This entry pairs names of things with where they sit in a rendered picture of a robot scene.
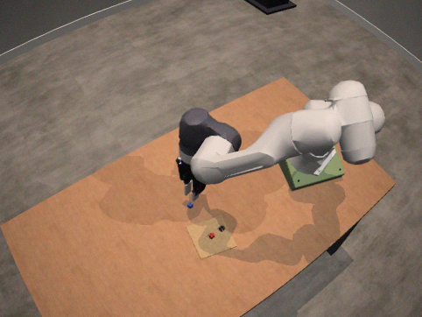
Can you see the beige square mat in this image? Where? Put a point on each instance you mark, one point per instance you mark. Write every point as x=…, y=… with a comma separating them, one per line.
x=206, y=246

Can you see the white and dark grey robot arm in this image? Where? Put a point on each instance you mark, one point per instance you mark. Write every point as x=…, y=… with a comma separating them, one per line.
x=299, y=136

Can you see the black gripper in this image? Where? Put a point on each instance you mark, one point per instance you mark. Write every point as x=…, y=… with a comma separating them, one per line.
x=187, y=176

